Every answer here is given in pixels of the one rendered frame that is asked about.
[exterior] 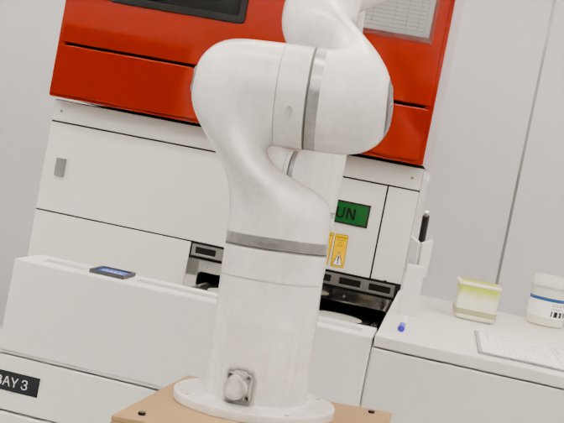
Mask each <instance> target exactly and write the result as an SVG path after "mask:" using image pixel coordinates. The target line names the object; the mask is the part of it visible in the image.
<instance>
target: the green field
mask: <svg viewBox="0 0 564 423"><path fill-rule="evenodd" d="M368 209H369V207H366V206H359V205H354V204H350V203H346V202H341V201H339V202H338V203H337V210H336V215H335V219H334V220H336V221H340V222H348V223H352V224H357V225H361V226H365V225H366V221H367V216H368Z"/></svg>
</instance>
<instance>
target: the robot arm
mask: <svg viewBox="0 0 564 423"><path fill-rule="evenodd" d="M386 1H388V0H285V5H284V9H283V15H282V30H283V35H284V37H285V42H286V43H279V42H272V41H264V40H256V39H228V40H224V41H222V42H219V43H217V44H215V45H213V46H212V47H211V48H210V49H209V50H207V51H206V52H205V54H204V55H203V56H202V57H201V58H200V60H199V62H198V63H197V65H196V67H195V69H194V75H193V77H192V83H191V100H192V104H193V107H194V110H195V113H196V116H197V118H198V121H199V123H200V125H201V126H202V128H203V130H204V132H205V134H206V136H207V137H208V139H209V140H210V142H211V145H212V146H213V148H214V149H215V151H216V153H217V156H218V158H219V159H220V161H221V163H222V166H223V169H224V170H225V173H226V177H227V183H228V187H229V214H228V222H227V235H226V242H225V246H224V252H223V258H222V269H221V275H220V281H219V287H218V293H217V304H216V310H215V316H214V322H213V328H212V335H211V346H210V352H209V358H208V364H207V370H206V377H205V378H197V379H186V380H182V381H180V382H178V383H176V384H175V386H174V391H173V397H174V398H175V400H176V401H178V402H179V403H180V404H182V405H184V406H186V407H188V408H190V409H192V410H196V411H198V412H201V413H204V414H207V415H212V416H215V417H219V418H223V419H226V420H234V421H238V422H244V423H328V422H330V421H332V419H333V417H334V411H335V408H334V406H333V405H332V404H331V403H330V402H328V401H327V400H325V399H323V398H321V397H319V396H316V395H314V394H310V393H307V388H308V382H309V376H310V370H311V359H312V353H313V347H314V341H315V335H316V324H317V318H318V312H319V306H320V300H321V289H322V283H323V278H324V274H325V270H326V261H327V254H328V244H329V236H330V229H331V227H333V224H334V219H335V215H336V210H337V203H338V198H339V194H340V190H341V184H342V177H343V172H344V168H345V164H346V159H347V155H348V154H361V153H363V152H365V151H368V150H370V149H371V148H373V147H375V146H376V145H378V144H379V142H380V141H381V140H382V139H383V138H384V136H385V135H386V133H387V132H388V130H389V127H390V123H391V118H392V114H393V106H394V100H393V91H394V89H393V86H392V85H391V80H390V78H389V73H388V71H387V69H386V66H385V64H384V63H383V61H382V59H381V57H380V55H379V54H378V52H377V51H376V49H375V48H374V47H373V46H372V45H371V44H370V42H369V41H368V40H367V38H366V37H365V36H364V35H363V24H364V17H365V11H366V10H367V9H369V8H372V7H375V6H377V5H379V4H381V3H384V2H386ZM287 148H290V149H300V151H294V150H290V149H287Z"/></svg>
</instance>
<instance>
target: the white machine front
mask: <svg viewBox="0 0 564 423"><path fill-rule="evenodd" d="M424 170H425V169H423V168H419V167H414V166H410V165H405V164H397V163H392V162H388V161H383V160H379V159H370V158H366V157H361V156H357V155H352V154H348V155H347V159H346V164H345V168H344V172H343V177H342V184H341V190H340V194H339V198H338V201H341V202H346V203H350V204H354V205H359V206H366V207H369V209H368V216H367V221H366V225H365V226H361V225H357V224H352V223H348V222H340V221H336V220H334V224H333V227H331V229H330V232H334V237H333V241H332V248H331V252H330V256H329V260H328V265H326V270H325V271H326V272H331V273H335V274H342V275H346V276H351V277H355V278H359V279H366V280H370V281H374V282H379V283H383V284H387V285H394V286H395V288H394V296H393V298H392V297H388V296H384V295H376V294H373V293H368V292H364V291H361V290H353V289H349V288H345V287H341V286H337V285H329V284H325V283H322V284H323V285H327V286H331V287H336V288H339V289H344V290H350V291H355V292H359V293H363V294H367V295H374V296H378V297H383V298H386V299H391V300H392V301H394V298H395V296H396V295H397V293H398V291H399V290H400V287H401V283H402V279H403V274H404V270H405V262H406V258H407V253H408V249H409V245H410V236H411V233H412V228H413V224H414V220H415V212H416V208H417V203H418V199H419V194H420V188H421V183H422V179H423V174H424ZM228 214H229V187H228V183H227V177H226V173H225V170H224V169H223V166H222V163H221V161H220V159H219V158H218V156H217V153H216V151H215V149H214V148H213V146H212V144H211V142H210V140H209V139H208V137H207V136H206V134H205V132H204V130H203V128H202V126H197V125H193V124H188V123H180V122H176V121H170V120H166V119H162V118H156V117H149V116H144V115H139V114H135V113H130V112H122V111H118V110H113V109H108V108H104V107H95V106H91V105H86V104H82V103H77V102H69V101H64V100H60V99H55V106H54V111H53V116H52V121H51V125H50V134H49V139H48V144H47V149H46V154H45V158H44V167H43V172H42V177H41V181H40V187H39V195H38V200H37V205H36V210H35V214H34V224H33V228H32V233H31V238H30V243H29V251H28V257H29V256H34V255H41V254H42V255H46V256H50V257H54V258H58V259H65V260H69V261H73V262H77V263H81V264H88V265H92V266H96V267H98V266H107V267H112V268H115V269H122V270H127V271H130V272H134V273H136V275H137V276H142V277H145V278H150V279H156V280H161V281H164V282H169V283H172V284H177V285H184V281H185V272H186V268H187V263H188V258H190V257H194V258H199V259H205V260H210V261H214V262H218V263H222V261H219V260H215V259H211V258H203V257H199V256H195V255H191V249H192V244H193V243H195V244H200V245H204V246H207V247H212V248H220V249H223V250H224V246H225V242H226V235H227V222H228ZM336 233H339V234H343V235H348V241H347V251H346V256H345V261H344V266H343V269H341V268H336V267H332V266H330V265H331V260H332V250H333V245H334V240H335V235H336Z"/></svg>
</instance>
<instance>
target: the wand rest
mask: <svg viewBox="0 0 564 423"><path fill-rule="evenodd" d="M432 245H433V240H432V239H430V240H427V241H424V242H423V243H421V245H420V241H419V240H418V239H417V238H416V237H415V236H410V245H409V249H408V254H407V259H406V264H405V272H406V275H405V282H404V287H403V291H402V296H401V300H400V304H399V313H401V314H406V315H409V316H415V313H416V309H417V306H418V301H419V297H420V289H421V285H422V280H423V277H426V275H427V270H428V266H429V262H430V257H431V250H432ZM419 252H420V253H419ZM418 256H419V258H418ZM417 261H418V263H417Z"/></svg>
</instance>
